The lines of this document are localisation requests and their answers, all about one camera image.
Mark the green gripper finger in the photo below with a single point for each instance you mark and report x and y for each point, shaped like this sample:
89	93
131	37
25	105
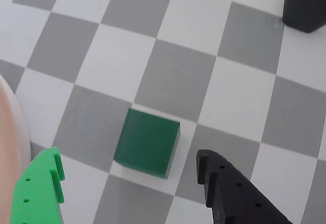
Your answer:
35	191

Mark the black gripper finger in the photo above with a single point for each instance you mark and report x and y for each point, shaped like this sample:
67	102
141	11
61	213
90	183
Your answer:
234	198

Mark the dark green dice cube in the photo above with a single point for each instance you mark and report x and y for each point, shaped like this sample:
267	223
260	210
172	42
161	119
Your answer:
145	142

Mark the beige round plate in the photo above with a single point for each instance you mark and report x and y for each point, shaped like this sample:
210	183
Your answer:
10	132

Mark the grey white checkered mat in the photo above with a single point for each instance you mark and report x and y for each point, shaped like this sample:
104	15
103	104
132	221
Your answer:
178	68

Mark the black stand base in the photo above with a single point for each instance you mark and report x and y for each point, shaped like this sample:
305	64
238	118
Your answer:
305	7

